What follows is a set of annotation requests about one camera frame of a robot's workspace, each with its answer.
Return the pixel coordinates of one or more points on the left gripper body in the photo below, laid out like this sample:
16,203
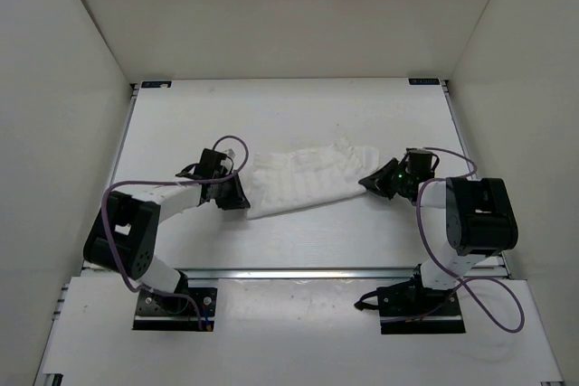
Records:
222,174

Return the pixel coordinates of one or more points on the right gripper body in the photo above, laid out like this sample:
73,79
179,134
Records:
403,177

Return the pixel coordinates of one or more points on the white pleated skirt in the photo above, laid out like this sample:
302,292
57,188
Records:
277,183

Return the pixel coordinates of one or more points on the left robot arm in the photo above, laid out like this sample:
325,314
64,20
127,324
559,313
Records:
124,234

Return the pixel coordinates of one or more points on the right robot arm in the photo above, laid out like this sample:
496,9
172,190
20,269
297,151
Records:
479,219

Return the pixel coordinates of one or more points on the right blue corner label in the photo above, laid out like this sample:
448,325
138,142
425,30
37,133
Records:
424,82

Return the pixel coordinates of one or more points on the blue corner label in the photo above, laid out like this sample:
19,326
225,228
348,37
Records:
156,84
424,82

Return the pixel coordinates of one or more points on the left blue corner label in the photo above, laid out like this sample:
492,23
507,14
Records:
156,84

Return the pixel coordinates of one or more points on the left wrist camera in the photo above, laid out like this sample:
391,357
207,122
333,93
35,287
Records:
230,153

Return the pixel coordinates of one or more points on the aluminium front table rail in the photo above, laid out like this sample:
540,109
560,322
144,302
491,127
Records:
298,273

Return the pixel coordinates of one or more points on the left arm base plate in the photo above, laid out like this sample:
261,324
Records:
174,314

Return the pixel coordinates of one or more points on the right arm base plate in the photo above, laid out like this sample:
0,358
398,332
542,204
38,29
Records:
409,308

